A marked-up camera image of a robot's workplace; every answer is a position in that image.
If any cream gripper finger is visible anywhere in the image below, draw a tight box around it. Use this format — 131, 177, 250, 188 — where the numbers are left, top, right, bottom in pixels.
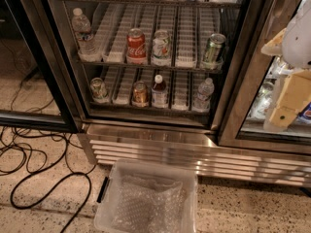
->
261, 29, 286, 56

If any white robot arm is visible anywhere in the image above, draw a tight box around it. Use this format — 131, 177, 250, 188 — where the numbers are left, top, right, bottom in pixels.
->
261, 0, 311, 132

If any right glass fridge door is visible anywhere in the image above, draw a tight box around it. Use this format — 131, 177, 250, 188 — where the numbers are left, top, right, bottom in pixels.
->
219, 0, 311, 154

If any white green soda can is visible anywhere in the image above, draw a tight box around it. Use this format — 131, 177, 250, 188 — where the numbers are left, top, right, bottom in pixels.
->
151, 30, 171, 66

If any stainless steel fridge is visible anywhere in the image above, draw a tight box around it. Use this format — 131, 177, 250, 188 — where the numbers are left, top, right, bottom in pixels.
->
43, 0, 311, 186

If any red coca-cola can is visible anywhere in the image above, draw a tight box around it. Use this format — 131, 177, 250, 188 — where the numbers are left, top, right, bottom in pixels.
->
126, 28, 147, 64

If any orange brown can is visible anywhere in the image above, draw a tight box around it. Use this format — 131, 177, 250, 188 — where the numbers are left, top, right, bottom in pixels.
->
132, 81, 149, 107

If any green patterned can lower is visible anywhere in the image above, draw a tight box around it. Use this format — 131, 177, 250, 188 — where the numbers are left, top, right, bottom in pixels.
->
90, 78, 109, 103

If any open glass fridge door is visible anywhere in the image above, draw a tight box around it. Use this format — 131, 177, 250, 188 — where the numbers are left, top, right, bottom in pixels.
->
0, 0, 81, 133

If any clear water bottle lower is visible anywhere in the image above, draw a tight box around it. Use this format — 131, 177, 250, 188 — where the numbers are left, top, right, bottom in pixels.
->
193, 78, 215, 112

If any clear water bottle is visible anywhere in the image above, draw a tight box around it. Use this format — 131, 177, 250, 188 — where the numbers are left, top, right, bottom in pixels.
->
72, 8, 98, 62
193, 78, 215, 112

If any brown tea bottle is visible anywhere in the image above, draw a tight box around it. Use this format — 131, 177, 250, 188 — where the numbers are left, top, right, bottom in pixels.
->
152, 75, 168, 108

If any clear water bottle upper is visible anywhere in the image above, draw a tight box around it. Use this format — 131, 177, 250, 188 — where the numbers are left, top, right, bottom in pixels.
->
72, 8, 98, 62

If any clear plastic bin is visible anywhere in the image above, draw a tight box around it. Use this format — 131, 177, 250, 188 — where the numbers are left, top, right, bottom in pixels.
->
94, 159, 197, 233

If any bubble wrap sheet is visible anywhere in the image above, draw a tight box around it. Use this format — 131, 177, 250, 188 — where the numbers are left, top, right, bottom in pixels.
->
112, 176, 186, 233

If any black floor cable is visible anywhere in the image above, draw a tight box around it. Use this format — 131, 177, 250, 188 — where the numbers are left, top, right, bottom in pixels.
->
0, 39, 97, 233

